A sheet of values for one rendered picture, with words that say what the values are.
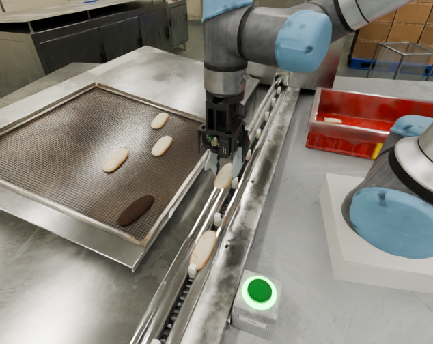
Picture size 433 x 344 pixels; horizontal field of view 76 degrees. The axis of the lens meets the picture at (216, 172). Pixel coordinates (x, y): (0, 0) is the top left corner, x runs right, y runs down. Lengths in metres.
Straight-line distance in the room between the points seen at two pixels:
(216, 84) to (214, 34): 0.08
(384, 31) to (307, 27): 4.63
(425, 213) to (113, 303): 0.51
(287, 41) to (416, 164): 0.22
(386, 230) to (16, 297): 0.64
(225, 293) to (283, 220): 0.26
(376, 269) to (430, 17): 4.65
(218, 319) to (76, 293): 0.28
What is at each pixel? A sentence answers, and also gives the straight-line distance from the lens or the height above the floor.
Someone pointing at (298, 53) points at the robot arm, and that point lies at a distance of 0.40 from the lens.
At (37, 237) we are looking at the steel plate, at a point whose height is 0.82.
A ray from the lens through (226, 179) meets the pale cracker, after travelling 0.62.
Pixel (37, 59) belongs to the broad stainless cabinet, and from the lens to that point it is 2.38.
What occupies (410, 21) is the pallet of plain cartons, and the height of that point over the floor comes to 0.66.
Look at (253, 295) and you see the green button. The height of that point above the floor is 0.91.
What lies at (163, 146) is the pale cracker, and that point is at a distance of 0.78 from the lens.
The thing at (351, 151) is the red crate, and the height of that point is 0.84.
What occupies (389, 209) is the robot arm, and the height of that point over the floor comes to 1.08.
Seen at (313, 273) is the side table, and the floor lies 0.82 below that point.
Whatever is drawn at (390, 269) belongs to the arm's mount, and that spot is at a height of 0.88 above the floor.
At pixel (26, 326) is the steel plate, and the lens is 0.64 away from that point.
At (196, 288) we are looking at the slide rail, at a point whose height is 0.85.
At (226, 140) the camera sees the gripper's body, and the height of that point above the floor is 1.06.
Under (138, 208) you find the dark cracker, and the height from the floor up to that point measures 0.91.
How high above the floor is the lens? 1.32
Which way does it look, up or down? 37 degrees down
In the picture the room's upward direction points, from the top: straight up
